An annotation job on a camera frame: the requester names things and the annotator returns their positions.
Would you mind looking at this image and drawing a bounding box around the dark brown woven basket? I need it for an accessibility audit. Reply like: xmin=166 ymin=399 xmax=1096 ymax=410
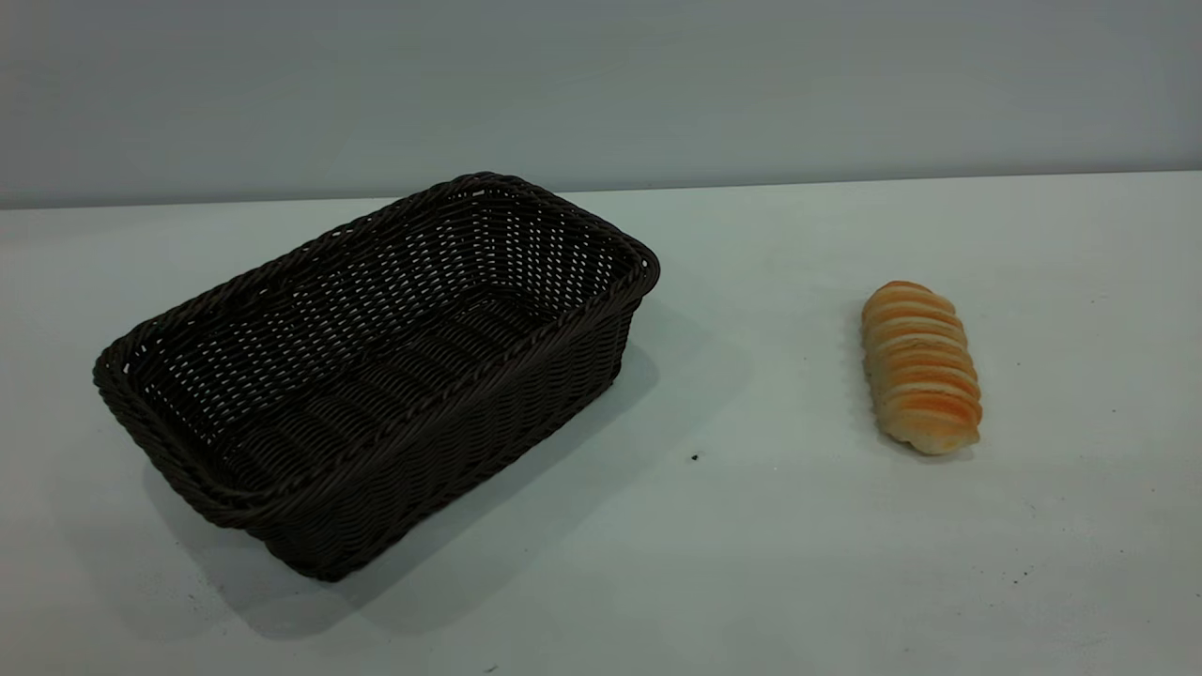
xmin=92 ymin=171 xmax=661 ymax=583

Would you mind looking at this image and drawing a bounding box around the ridged golden bread loaf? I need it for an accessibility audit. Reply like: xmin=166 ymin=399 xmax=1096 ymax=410
xmin=861 ymin=280 xmax=984 ymax=457

